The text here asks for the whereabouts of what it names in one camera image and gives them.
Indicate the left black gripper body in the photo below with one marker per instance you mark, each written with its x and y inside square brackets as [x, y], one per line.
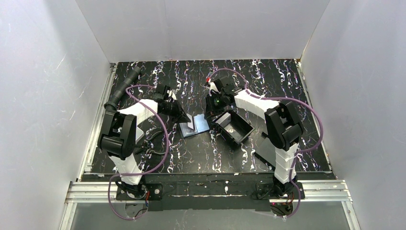
[177, 109]

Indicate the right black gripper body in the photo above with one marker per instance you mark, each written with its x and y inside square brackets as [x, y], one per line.
[212, 111]

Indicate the white credit card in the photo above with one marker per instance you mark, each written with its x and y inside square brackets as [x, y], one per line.
[192, 123]

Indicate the black plastic tray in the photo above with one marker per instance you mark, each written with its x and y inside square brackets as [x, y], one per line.
[237, 131]

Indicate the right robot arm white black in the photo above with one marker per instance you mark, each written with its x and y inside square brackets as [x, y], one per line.
[284, 127]

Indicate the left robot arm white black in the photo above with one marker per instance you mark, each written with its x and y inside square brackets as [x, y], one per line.
[118, 132]

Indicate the grey flat card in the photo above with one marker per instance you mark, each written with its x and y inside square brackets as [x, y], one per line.
[139, 134]

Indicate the black pliers tool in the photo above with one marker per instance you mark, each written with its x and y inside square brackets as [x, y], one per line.
[146, 147]

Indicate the black tray lid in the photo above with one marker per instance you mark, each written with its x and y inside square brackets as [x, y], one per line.
[265, 152]

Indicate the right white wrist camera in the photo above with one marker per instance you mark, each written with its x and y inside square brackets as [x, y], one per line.
[213, 85]

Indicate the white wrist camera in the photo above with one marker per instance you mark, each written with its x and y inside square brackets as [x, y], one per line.
[213, 85]
[172, 95]

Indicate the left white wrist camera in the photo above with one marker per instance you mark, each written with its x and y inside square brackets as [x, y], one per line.
[172, 95]

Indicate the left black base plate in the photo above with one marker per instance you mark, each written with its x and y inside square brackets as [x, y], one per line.
[148, 192]

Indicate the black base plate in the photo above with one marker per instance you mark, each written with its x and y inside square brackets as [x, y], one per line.
[263, 191]
[148, 192]

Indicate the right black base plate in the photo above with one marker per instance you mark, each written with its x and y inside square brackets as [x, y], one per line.
[263, 191]

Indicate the aluminium frame rail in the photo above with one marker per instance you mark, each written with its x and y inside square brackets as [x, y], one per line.
[209, 205]

